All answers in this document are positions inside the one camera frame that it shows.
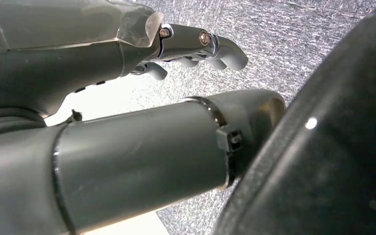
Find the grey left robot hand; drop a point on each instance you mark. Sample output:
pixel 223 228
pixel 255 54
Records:
pixel 110 155

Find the black robot body shell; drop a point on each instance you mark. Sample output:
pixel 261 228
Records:
pixel 330 162

